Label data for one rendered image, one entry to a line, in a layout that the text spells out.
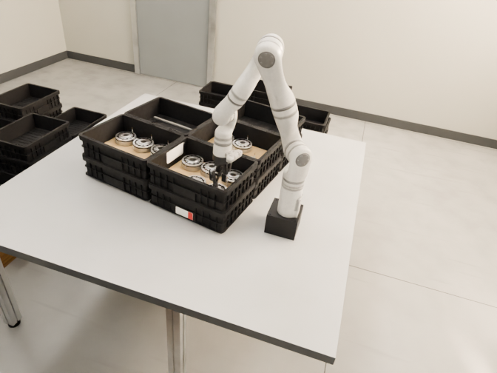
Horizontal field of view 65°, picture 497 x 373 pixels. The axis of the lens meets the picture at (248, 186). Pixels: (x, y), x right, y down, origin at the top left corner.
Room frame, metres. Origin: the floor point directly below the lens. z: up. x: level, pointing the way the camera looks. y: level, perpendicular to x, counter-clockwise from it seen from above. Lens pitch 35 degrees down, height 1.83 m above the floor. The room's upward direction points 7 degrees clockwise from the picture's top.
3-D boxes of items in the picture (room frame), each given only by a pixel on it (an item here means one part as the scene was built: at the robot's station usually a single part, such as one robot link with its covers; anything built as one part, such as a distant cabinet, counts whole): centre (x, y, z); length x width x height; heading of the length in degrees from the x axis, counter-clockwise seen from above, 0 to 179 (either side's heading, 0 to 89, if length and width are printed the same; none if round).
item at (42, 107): (2.64, 1.71, 0.37); 0.40 x 0.30 x 0.45; 166
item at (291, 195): (1.34, -0.18, 0.89); 0.09 x 0.09 x 0.17; 75
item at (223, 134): (1.38, 0.12, 1.16); 0.09 x 0.07 x 0.15; 152
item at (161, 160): (1.46, 0.21, 0.87); 0.40 x 0.30 x 0.11; 66
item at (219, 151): (1.37, 0.11, 1.06); 0.11 x 0.09 x 0.06; 60
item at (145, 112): (1.89, 0.45, 0.87); 0.40 x 0.30 x 0.11; 66
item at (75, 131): (2.54, 1.33, 0.31); 0.40 x 0.30 x 0.34; 166
